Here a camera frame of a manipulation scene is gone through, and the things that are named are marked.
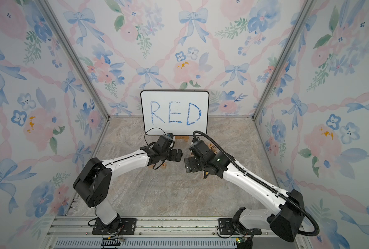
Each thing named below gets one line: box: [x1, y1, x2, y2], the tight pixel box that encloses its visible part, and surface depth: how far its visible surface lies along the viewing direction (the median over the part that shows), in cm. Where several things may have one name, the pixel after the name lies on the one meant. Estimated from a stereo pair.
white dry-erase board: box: [140, 90, 210, 136], surface depth 97 cm
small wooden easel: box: [175, 135, 190, 143], surface depth 104 cm
